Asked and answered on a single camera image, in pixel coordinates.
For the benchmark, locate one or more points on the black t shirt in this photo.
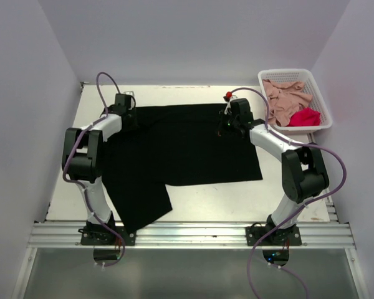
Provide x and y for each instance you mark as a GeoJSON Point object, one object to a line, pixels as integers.
{"type": "Point", "coordinates": [177, 145]}

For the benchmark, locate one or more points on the aluminium mounting rail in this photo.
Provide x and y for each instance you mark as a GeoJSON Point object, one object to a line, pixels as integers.
{"type": "Point", "coordinates": [196, 235]}

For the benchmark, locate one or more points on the beige t shirt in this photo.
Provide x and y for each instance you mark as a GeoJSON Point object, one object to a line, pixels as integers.
{"type": "Point", "coordinates": [285, 99]}

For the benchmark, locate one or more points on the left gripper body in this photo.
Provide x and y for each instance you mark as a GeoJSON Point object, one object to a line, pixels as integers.
{"type": "Point", "coordinates": [133, 124]}

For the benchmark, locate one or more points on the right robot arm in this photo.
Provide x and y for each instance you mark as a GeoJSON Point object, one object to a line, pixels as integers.
{"type": "Point", "coordinates": [303, 173]}

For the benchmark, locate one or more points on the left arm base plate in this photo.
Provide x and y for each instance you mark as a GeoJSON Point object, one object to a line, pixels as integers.
{"type": "Point", "coordinates": [104, 237]}

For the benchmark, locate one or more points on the white plastic basket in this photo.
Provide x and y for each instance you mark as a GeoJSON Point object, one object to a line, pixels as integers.
{"type": "Point", "coordinates": [317, 103]}

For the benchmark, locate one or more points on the red t shirt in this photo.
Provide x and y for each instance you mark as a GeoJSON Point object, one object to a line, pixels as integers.
{"type": "Point", "coordinates": [305, 117]}

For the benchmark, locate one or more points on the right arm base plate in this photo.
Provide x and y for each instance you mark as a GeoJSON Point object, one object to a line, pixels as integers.
{"type": "Point", "coordinates": [290, 236]}

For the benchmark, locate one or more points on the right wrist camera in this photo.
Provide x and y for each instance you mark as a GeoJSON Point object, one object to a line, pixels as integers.
{"type": "Point", "coordinates": [228, 98]}

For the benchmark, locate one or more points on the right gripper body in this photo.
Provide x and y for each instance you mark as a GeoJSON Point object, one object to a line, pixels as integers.
{"type": "Point", "coordinates": [227, 121]}

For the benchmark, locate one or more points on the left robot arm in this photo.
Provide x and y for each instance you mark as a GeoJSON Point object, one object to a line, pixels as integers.
{"type": "Point", "coordinates": [82, 165]}

